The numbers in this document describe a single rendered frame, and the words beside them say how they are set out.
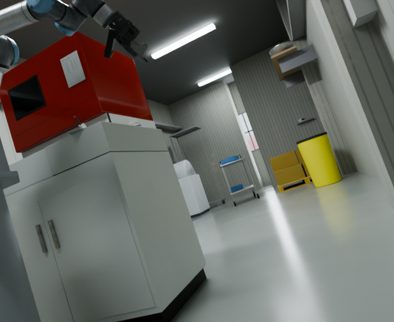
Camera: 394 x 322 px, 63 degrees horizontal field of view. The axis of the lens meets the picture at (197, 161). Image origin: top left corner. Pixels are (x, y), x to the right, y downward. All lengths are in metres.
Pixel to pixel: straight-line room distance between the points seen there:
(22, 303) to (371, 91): 2.00
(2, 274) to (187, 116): 8.20
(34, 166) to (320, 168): 3.85
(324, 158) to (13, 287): 4.16
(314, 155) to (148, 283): 3.68
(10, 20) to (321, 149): 4.13
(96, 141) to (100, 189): 0.22
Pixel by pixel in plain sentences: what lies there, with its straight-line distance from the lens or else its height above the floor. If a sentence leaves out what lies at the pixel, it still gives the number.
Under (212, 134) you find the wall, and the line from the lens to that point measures 8.98.
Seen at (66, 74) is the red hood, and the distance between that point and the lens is 2.47.
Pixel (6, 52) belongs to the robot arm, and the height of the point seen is 1.33.
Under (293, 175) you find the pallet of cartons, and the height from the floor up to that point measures 0.22.
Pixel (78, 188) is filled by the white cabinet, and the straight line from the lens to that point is 1.62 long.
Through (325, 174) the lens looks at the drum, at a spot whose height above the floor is 0.15.
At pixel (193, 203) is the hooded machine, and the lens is 6.77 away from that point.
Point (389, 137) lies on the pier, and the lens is 2.15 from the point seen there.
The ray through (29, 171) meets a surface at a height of 0.89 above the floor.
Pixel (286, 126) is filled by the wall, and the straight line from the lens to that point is 7.76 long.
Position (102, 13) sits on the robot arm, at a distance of 1.38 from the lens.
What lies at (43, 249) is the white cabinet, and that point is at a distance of 1.81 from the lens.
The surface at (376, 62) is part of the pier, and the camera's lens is 2.20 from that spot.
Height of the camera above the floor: 0.53
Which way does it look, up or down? 5 degrees up
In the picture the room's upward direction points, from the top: 19 degrees counter-clockwise
